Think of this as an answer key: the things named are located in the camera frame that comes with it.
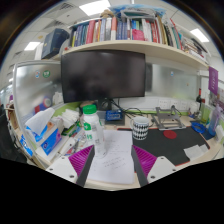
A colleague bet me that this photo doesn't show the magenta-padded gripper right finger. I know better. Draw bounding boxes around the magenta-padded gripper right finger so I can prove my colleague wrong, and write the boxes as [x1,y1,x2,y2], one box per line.
[130,144,181,188]

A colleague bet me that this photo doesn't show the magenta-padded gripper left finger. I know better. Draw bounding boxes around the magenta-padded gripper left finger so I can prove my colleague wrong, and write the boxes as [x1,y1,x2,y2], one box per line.
[45,144,97,188]

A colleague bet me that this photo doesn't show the white green-capped drink bottle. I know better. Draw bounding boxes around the white green-capped drink bottle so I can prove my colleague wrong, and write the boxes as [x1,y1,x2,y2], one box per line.
[82,104,108,159]

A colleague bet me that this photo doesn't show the purple translucent water bottle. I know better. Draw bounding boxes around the purple translucent water bottle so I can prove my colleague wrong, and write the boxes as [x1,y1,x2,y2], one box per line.
[208,104,223,137]

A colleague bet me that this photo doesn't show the black desk mat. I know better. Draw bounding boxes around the black desk mat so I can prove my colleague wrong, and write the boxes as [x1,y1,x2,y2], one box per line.
[117,125,211,167]

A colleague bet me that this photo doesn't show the white paper sheet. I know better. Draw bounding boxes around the white paper sheet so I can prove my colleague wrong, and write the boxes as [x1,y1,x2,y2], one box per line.
[87,129,136,185]

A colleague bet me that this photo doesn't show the black white patterned mug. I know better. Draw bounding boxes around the black white patterned mug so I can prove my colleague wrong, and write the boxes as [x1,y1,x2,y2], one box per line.
[129,116,151,141]

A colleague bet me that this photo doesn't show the blue tissue box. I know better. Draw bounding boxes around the blue tissue box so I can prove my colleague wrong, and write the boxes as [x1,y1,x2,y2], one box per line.
[19,107,64,158]

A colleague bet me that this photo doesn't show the flat round red coaster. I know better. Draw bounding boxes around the flat round red coaster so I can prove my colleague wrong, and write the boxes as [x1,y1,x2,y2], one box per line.
[162,129,178,140]

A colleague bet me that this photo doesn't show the white napkin stack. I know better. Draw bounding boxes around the white napkin stack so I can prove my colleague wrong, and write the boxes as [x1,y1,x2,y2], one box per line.
[60,108,81,129]

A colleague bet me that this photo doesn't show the white paper notes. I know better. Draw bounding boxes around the white paper notes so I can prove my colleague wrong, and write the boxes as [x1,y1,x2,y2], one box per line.
[183,143,210,160]

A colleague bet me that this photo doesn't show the small blue electronic device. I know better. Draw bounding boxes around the small blue electronic device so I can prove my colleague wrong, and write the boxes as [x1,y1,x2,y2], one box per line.
[105,109,124,122]

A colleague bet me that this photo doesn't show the dark blue mat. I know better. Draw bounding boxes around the dark blue mat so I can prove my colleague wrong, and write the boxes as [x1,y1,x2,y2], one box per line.
[201,128,216,141]

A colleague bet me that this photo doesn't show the dark wine bottle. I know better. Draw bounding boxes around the dark wine bottle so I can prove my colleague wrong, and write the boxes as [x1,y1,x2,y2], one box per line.
[196,88,203,104]

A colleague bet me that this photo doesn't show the black computer monitor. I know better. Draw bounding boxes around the black computer monitor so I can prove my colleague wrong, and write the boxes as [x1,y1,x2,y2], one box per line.
[60,49,147,113]

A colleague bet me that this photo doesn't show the purple hanging banner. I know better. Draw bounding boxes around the purple hanging banner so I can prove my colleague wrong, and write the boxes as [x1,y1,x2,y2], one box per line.
[208,65,220,96]

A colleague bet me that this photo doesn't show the dark blue storage box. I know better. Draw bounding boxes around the dark blue storage box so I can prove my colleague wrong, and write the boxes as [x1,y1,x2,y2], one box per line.
[41,27,70,60]

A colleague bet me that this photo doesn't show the ceiling lights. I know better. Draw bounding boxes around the ceiling lights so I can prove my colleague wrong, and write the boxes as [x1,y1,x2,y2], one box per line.
[23,0,210,52]

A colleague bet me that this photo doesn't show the black cables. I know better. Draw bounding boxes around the black cables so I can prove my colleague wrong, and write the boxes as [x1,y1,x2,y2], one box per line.
[113,99,158,129]

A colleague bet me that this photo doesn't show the white wall socket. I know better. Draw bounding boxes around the white wall socket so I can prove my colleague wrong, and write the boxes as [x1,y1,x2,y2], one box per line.
[170,99,183,111]
[157,98,170,110]

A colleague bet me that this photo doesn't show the blue coiled cable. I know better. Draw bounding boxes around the blue coiled cable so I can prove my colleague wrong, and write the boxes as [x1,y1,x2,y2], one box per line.
[190,121,207,134]

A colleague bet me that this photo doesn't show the photo print wall poster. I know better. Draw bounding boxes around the photo print wall poster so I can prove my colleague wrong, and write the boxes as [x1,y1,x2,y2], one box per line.
[209,88,224,111]

